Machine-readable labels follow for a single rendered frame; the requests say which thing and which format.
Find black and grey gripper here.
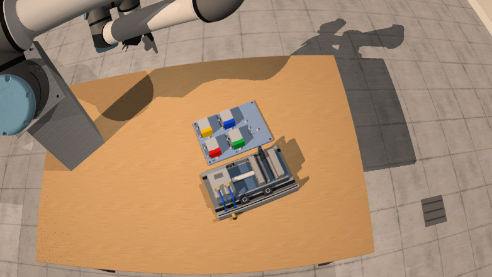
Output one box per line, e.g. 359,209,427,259
122,32,158,53

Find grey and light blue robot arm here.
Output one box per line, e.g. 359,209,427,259
0,0,244,136

